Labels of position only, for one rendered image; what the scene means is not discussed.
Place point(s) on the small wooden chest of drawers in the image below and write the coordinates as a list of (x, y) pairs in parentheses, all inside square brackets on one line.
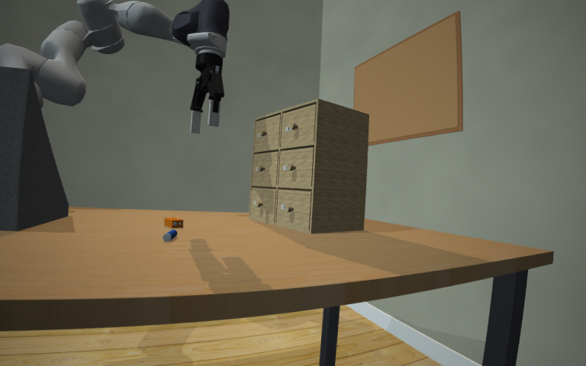
[(339, 171)]

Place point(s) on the orange nine-volt battery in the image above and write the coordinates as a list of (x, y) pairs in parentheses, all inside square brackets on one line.
[(173, 222)]

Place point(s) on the light wooden drawer front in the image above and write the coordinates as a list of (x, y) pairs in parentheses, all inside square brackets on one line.
[(265, 168), (265, 199), (298, 126), (294, 209), (296, 167), (267, 133)]

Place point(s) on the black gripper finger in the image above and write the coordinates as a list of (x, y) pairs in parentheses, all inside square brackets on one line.
[(216, 86), (197, 102)]

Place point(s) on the blue aa battery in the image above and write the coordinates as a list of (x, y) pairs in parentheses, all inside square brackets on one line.
[(169, 235)]

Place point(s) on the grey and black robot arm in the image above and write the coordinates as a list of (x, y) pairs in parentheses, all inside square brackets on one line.
[(59, 81)]

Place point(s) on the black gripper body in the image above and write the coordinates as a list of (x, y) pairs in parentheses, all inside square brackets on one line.
[(204, 62)]

